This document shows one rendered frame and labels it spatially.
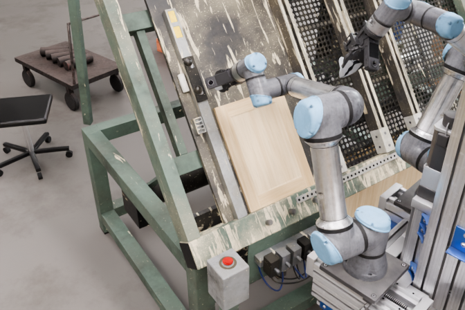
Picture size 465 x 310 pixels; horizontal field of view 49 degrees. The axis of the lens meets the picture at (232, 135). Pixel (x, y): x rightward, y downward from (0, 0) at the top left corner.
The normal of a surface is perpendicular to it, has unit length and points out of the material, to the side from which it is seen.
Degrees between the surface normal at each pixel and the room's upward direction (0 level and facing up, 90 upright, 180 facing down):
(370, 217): 7
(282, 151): 54
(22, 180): 0
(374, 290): 0
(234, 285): 90
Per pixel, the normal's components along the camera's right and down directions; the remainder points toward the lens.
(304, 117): -0.90, 0.11
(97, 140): -0.01, -0.85
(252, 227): 0.44, -0.15
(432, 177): -0.71, 0.37
